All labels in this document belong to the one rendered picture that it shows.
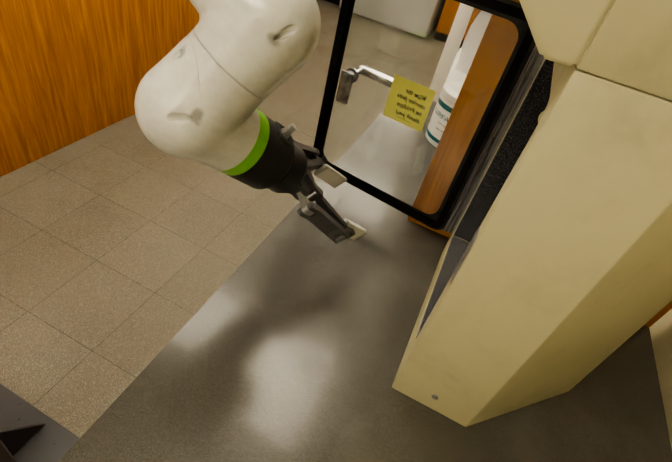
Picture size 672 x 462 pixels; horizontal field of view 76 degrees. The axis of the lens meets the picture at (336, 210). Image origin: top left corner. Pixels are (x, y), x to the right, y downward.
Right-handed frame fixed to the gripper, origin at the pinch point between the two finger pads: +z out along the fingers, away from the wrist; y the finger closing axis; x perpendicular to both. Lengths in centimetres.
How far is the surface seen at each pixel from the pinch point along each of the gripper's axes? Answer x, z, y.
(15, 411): 129, 11, 5
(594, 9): -35, -33, -18
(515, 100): -31.8, -1.2, -0.7
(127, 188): 128, 54, 108
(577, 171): -29.5, -24.5, -23.8
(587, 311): -24.8, -10.3, -32.1
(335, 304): 7.1, -0.9, -15.9
